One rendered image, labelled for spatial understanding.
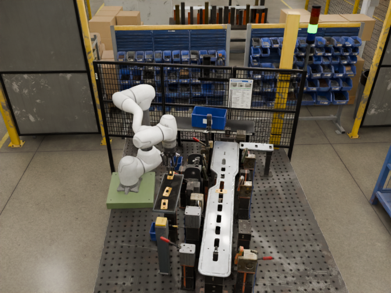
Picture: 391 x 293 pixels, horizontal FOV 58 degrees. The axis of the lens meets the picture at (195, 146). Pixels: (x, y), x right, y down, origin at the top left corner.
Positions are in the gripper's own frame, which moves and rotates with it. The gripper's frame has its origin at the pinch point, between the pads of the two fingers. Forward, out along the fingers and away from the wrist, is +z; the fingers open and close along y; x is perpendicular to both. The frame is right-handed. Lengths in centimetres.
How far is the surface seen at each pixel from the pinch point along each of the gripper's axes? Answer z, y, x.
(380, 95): 59, 231, 270
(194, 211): 13.4, 18.7, -23.3
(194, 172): 10.0, 14.7, 12.1
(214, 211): 24.3, 31.0, -10.5
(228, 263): 25, 42, -51
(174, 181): 8.2, 2.8, -1.4
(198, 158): 5.9, 15.8, 23.6
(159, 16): 70, -158, 691
